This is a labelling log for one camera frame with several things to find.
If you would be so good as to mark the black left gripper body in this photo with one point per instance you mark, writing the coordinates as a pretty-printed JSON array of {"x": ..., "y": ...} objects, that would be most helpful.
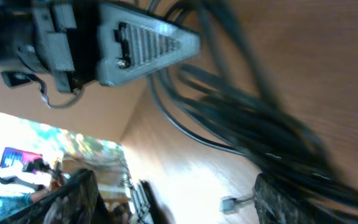
[{"x": 49, "y": 37}]

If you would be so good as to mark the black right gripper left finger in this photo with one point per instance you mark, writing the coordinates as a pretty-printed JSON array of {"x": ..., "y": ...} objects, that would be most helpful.
[{"x": 76, "y": 202}]

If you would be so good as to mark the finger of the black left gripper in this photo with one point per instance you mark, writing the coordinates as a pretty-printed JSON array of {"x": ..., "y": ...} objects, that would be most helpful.
[{"x": 133, "y": 44}]

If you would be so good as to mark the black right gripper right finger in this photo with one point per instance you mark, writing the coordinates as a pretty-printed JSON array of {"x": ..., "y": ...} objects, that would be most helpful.
[{"x": 277, "y": 204}]

